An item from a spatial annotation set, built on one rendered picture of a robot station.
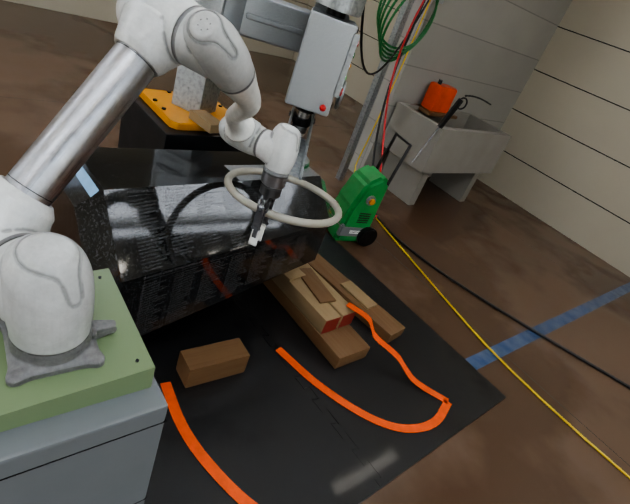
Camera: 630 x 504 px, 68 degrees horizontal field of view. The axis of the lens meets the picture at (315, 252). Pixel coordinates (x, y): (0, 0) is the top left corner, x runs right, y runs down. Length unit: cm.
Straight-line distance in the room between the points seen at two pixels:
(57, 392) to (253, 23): 220
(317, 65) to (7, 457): 185
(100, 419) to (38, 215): 45
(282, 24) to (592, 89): 431
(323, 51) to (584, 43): 461
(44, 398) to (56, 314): 19
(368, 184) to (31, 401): 282
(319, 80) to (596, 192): 451
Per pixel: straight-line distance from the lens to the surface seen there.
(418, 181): 480
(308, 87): 230
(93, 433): 113
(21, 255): 98
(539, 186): 649
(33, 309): 99
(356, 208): 352
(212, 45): 105
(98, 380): 112
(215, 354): 221
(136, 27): 115
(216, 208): 201
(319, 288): 268
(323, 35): 226
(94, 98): 113
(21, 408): 110
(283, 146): 154
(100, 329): 116
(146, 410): 116
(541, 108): 656
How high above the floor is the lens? 172
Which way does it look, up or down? 30 degrees down
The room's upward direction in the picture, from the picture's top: 22 degrees clockwise
